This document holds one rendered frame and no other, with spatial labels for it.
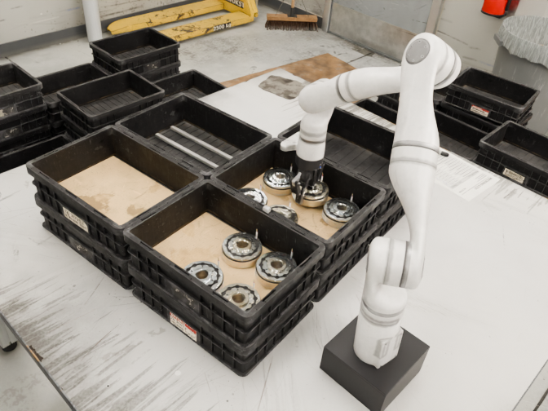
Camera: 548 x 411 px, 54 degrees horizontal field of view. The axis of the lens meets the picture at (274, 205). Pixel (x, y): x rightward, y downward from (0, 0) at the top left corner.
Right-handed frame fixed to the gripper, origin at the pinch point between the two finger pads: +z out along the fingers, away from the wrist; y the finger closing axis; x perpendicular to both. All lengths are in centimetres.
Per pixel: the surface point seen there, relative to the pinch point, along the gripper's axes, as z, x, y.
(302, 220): 4.3, -3.8, -5.2
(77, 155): -2, 58, -34
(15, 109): 36, 159, -1
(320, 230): 4.3, -9.9, -5.1
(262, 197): 1.4, 8.9, -8.1
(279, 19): 77, 218, 275
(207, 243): 4.3, 9.1, -30.1
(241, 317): -5, -19, -49
